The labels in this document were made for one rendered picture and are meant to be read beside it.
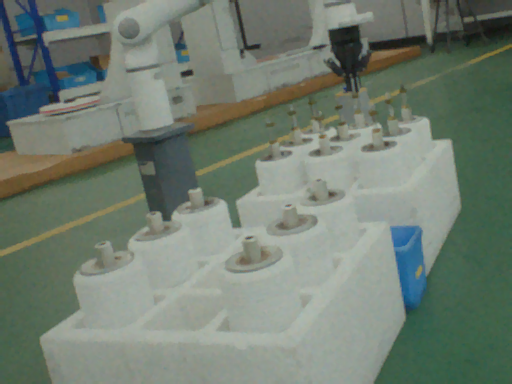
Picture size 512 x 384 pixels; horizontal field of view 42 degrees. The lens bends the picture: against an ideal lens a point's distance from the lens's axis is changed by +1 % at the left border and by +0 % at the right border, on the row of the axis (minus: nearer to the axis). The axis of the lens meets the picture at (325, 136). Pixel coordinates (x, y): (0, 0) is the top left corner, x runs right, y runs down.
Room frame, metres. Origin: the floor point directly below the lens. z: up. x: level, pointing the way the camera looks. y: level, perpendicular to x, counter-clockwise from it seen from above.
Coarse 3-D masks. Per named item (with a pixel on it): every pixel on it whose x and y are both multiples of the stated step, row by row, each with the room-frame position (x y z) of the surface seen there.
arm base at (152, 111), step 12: (144, 72) 1.76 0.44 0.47; (156, 72) 1.78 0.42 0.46; (132, 84) 1.77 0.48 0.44; (144, 84) 1.76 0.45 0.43; (156, 84) 1.77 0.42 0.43; (132, 96) 1.78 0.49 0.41; (144, 96) 1.76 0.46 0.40; (156, 96) 1.77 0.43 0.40; (144, 108) 1.76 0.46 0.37; (156, 108) 1.76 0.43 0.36; (168, 108) 1.79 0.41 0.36; (144, 120) 1.76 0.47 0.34; (156, 120) 1.76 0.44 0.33; (168, 120) 1.78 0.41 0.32; (144, 132) 1.77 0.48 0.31
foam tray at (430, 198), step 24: (432, 144) 1.53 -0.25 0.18; (432, 168) 1.34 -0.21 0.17; (360, 192) 1.23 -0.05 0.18; (384, 192) 1.21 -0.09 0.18; (408, 192) 1.19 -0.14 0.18; (432, 192) 1.31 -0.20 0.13; (456, 192) 1.51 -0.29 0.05; (240, 216) 1.34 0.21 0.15; (264, 216) 1.32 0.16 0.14; (360, 216) 1.23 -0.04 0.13; (384, 216) 1.21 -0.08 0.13; (408, 216) 1.19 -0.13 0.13; (432, 216) 1.29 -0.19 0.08; (456, 216) 1.48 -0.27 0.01; (432, 240) 1.26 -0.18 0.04
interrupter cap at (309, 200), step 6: (312, 192) 1.03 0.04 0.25; (330, 192) 1.02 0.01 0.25; (336, 192) 1.01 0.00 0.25; (342, 192) 1.00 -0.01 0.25; (300, 198) 1.01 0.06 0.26; (306, 198) 1.00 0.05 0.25; (312, 198) 1.01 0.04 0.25; (330, 198) 0.98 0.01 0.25; (336, 198) 0.97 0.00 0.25; (306, 204) 0.97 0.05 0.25; (312, 204) 0.96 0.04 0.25; (318, 204) 0.96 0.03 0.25
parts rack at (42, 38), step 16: (0, 0) 6.32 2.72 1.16; (16, 0) 6.13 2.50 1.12; (32, 0) 5.95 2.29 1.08; (0, 16) 6.31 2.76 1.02; (32, 16) 5.95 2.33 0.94; (16, 32) 6.20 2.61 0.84; (48, 32) 6.00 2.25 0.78; (64, 32) 6.11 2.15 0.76; (80, 32) 6.23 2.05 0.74; (96, 32) 6.35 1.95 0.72; (16, 48) 6.32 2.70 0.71; (48, 48) 5.96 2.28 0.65; (16, 64) 6.29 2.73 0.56; (32, 64) 6.17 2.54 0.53; (48, 64) 5.94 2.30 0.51; (48, 96) 6.48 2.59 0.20; (64, 96) 5.98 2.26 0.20
